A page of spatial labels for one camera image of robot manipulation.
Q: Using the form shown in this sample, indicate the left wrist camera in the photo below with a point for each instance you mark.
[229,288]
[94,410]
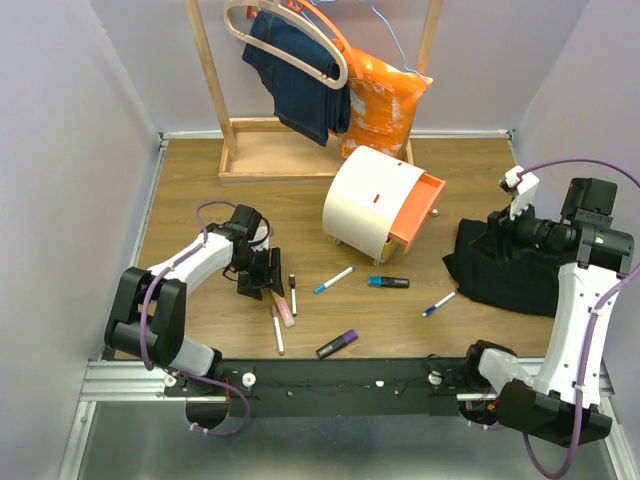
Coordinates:
[261,240]

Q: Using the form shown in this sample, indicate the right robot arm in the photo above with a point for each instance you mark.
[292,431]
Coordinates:
[560,403]

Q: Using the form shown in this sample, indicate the white rounded drawer organizer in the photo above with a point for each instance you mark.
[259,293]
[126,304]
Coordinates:
[377,203]

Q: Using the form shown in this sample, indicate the orange white garment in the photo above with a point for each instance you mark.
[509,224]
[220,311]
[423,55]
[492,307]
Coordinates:
[383,103]

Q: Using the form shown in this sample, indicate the pink highlighter orange cap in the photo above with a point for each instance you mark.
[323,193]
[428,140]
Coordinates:
[284,310]

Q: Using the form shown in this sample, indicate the black highlighter purple cap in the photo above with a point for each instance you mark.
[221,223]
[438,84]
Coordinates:
[337,344]

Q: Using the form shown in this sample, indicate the black cloth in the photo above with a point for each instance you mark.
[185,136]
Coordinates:
[527,285]

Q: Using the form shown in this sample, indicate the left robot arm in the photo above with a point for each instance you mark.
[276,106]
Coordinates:
[148,314]

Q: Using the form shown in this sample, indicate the wooden clothes rack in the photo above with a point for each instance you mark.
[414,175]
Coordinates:
[262,149]

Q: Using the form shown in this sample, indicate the black highlighter blue cap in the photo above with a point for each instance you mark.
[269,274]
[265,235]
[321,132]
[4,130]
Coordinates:
[388,282]

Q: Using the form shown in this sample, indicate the white marker light blue cap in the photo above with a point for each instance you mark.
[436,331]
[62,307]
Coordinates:
[337,278]

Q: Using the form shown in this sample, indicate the white marker dark blue cap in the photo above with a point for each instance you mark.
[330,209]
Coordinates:
[438,304]

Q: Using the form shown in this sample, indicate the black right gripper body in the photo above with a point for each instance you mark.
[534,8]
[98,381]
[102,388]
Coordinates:
[521,235]

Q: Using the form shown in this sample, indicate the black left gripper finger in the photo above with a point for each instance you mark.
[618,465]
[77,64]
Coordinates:
[250,290]
[275,271]

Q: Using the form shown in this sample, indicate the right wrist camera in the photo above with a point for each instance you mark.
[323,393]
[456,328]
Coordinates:
[522,187]

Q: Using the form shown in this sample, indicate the white marker brown cap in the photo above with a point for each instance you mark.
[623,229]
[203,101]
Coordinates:
[277,331]

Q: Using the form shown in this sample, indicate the light blue wire hanger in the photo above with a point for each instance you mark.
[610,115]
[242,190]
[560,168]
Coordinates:
[392,32]

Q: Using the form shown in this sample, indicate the dark blue jeans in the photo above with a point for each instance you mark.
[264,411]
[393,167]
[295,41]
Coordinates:
[303,104]

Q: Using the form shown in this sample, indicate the white marker black cap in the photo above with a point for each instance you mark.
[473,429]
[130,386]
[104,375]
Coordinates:
[293,294]

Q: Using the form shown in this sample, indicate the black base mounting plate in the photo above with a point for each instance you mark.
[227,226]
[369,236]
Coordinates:
[356,387]

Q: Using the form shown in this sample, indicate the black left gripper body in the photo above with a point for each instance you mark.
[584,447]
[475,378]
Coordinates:
[256,263]

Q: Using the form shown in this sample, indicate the aluminium frame rail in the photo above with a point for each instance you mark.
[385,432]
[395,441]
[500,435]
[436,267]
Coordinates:
[128,380]

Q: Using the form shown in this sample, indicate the beige clothes hanger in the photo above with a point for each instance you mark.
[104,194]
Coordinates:
[283,34]

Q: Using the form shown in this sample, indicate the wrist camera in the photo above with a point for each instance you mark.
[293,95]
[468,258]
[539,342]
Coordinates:
[261,240]
[522,187]

